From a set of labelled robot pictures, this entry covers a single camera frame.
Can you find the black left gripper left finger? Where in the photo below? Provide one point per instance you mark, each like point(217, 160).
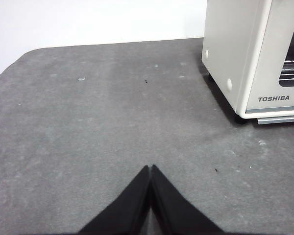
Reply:
point(127, 210)

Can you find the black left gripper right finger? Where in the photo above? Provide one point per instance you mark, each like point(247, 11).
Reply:
point(176, 213)

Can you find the glass oven door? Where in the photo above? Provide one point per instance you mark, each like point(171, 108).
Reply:
point(272, 73)

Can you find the black oven foot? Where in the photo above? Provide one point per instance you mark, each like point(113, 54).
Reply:
point(240, 120)

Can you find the cream Toshiba toaster oven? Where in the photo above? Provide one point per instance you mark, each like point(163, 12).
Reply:
point(225, 36)

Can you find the metal crumb tray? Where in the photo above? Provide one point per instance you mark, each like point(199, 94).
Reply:
point(279, 120)

